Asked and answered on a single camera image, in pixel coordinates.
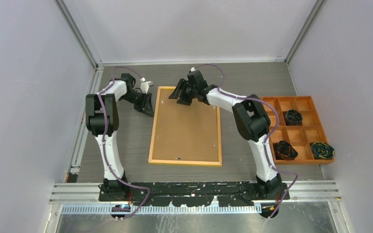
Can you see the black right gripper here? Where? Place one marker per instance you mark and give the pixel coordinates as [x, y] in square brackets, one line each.
[181, 85]

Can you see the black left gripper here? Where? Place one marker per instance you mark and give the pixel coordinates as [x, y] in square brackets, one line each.
[146, 108]

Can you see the brown fibreboard backing board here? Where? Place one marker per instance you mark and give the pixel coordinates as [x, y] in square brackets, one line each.
[186, 128]

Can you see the yellow wooden picture frame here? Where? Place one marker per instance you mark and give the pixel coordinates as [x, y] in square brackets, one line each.
[154, 128]

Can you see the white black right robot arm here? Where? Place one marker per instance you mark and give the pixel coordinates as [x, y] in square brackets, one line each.
[251, 119]

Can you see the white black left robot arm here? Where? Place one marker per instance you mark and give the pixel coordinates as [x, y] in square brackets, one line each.
[102, 120]

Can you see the dark rolled tie with blue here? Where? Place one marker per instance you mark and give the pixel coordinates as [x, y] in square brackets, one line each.
[293, 118]

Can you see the dark rolled tie brown pattern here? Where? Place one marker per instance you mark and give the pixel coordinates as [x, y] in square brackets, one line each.
[283, 150]

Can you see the brown wooden compartment tray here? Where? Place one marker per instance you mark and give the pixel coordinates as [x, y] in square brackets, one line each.
[300, 137]

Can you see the dark rolled tie yellow pattern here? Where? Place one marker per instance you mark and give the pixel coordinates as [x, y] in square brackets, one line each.
[322, 150]

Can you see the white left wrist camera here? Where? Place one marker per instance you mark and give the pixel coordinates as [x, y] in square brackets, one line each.
[145, 86]

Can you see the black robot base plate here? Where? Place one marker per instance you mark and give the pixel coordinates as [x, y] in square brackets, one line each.
[197, 194]

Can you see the aluminium rail front edge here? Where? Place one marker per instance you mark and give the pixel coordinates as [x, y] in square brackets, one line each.
[77, 198]

